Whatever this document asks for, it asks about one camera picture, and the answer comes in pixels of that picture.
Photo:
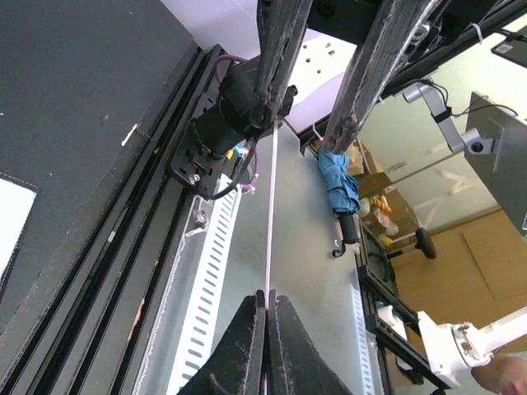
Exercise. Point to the blue folded umbrella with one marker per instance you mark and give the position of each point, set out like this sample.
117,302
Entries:
342,190

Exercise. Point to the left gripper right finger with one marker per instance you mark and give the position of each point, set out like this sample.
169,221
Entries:
294,365

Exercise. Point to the cardboard boxes in background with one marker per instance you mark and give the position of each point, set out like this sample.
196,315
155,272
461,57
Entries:
383,209

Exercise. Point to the grey monitor on arm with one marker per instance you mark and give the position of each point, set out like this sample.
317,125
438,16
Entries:
494,144

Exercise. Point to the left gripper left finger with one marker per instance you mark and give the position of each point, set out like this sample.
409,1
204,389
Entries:
236,365

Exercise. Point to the black office chair wheel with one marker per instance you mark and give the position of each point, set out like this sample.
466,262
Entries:
425,243

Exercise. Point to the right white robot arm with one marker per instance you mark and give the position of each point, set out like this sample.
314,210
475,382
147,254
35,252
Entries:
322,60

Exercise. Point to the white slotted cable duct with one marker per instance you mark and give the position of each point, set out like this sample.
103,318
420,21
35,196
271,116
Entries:
208,240

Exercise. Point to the black aluminium rail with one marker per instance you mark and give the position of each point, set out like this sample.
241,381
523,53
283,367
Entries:
85,326

